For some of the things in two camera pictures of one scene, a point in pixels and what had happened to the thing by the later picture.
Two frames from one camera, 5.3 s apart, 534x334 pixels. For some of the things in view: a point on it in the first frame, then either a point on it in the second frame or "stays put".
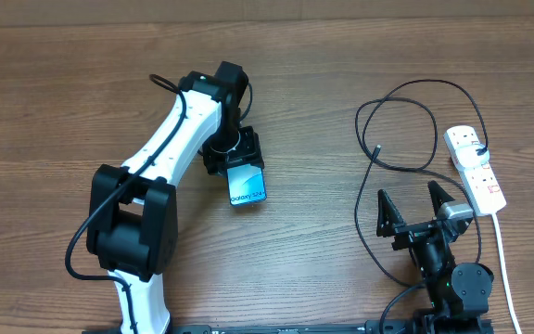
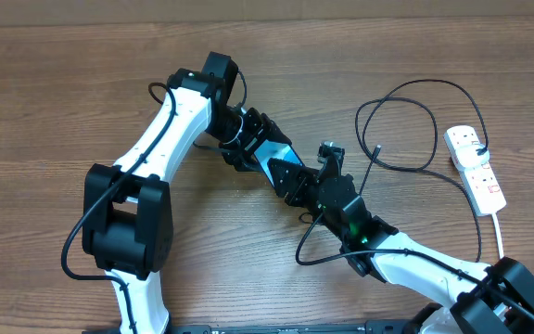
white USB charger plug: (467, 156) stays put
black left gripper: (247, 151) to (235, 155)
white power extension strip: (479, 181) stays put
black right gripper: (388, 224) to (303, 176)
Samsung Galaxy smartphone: (246, 185) to (272, 148)
